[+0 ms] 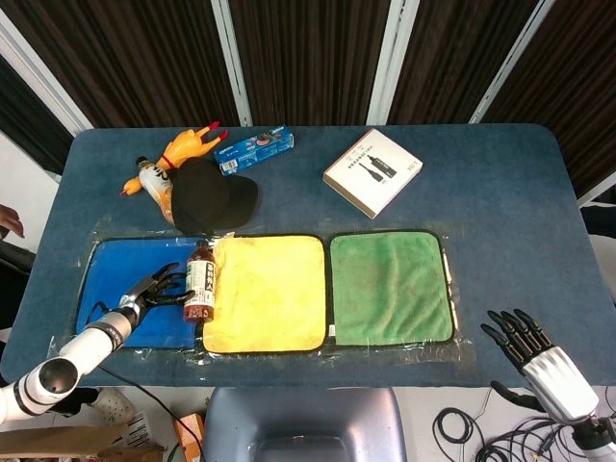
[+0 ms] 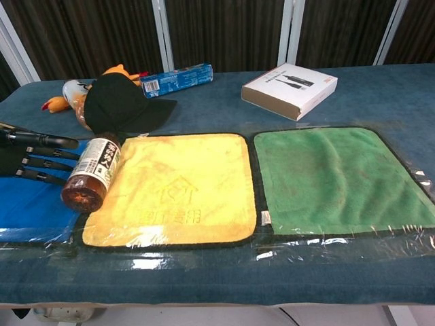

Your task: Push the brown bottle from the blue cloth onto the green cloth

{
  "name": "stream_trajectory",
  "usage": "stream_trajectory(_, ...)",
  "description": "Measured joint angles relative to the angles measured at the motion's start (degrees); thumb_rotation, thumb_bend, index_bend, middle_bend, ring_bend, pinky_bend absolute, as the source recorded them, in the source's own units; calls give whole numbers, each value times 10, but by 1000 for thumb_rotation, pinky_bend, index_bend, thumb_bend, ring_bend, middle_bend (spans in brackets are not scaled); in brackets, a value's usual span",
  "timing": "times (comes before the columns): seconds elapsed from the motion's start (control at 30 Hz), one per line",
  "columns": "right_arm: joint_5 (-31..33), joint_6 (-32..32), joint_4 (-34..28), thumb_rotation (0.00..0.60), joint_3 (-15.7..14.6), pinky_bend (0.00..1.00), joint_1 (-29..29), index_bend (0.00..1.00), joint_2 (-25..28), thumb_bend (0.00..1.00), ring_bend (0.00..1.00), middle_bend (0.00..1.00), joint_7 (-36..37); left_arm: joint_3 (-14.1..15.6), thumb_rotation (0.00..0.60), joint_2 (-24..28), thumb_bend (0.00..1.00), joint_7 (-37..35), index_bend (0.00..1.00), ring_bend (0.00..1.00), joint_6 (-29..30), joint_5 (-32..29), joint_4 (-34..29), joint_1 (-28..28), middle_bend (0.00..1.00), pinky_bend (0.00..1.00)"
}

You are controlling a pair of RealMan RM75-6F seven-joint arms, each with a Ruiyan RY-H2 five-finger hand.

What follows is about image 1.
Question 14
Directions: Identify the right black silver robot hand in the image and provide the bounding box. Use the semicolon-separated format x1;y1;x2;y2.
480;308;601;425

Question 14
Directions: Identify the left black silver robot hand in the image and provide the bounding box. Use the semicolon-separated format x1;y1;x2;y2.
117;263;196;321

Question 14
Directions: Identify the brown tea bottle green label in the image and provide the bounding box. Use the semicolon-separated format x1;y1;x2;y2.
182;242;217;324

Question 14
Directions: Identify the blue cloth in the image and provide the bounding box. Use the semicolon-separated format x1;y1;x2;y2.
75;236;209;350

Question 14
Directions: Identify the yellow cloth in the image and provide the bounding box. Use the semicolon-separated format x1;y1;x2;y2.
201;234;327;353

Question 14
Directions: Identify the bystander's bare hand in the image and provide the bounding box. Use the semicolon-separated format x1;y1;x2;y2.
0;203;25;240

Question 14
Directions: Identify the green cloth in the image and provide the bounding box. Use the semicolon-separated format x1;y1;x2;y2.
328;230;456;347

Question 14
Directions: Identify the black baseball cap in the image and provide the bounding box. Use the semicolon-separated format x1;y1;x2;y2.
170;159;261;235

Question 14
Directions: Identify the white clog shoe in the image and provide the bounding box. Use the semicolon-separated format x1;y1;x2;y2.
93;387;138;425

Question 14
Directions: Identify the clear plastic film sheet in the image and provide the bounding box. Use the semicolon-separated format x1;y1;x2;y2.
46;218;475;370

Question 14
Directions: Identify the black chair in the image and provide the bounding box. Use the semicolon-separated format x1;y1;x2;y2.
0;239;38;333

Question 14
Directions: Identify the yellow rubber chicken toy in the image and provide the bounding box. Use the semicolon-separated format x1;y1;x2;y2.
119;120;230;198

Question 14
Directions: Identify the brown cardboard box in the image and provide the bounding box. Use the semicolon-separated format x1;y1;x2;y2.
0;422;167;462

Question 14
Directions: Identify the blue cookie box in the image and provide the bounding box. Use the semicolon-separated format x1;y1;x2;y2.
214;124;295;177

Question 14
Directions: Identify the grey-blue robot torso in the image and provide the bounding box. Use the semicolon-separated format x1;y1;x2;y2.
201;387;406;462

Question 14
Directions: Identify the white flat product box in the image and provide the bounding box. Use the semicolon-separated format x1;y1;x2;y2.
321;127;424;220

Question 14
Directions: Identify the black floor cable bundle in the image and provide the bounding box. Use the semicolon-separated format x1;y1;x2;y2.
431;384;586;462

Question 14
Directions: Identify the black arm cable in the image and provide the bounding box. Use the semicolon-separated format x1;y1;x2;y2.
98;363;206;458

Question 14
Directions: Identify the white partition frame post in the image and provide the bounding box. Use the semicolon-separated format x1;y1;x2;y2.
367;0;421;125
468;0;555;125
0;21;93;134
210;0;254;128

